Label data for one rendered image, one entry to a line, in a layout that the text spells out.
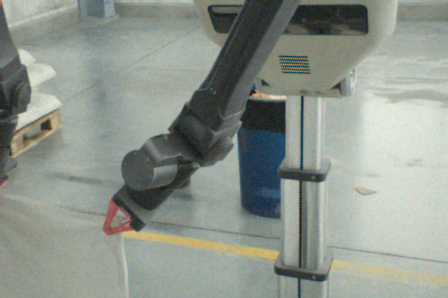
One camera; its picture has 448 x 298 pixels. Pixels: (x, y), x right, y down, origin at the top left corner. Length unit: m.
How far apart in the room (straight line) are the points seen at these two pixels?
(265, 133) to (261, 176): 0.24
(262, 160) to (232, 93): 2.41
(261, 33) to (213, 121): 0.16
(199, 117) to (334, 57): 0.50
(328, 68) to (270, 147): 1.88
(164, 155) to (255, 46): 0.20
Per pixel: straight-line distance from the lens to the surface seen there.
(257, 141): 3.22
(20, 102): 1.08
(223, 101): 0.85
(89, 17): 9.84
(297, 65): 1.36
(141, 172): 0.88
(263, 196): 3.34
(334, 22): 1.24
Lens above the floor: 1.54
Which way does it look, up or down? 19 degrees down
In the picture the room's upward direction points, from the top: 3 degrees counter-clockwise
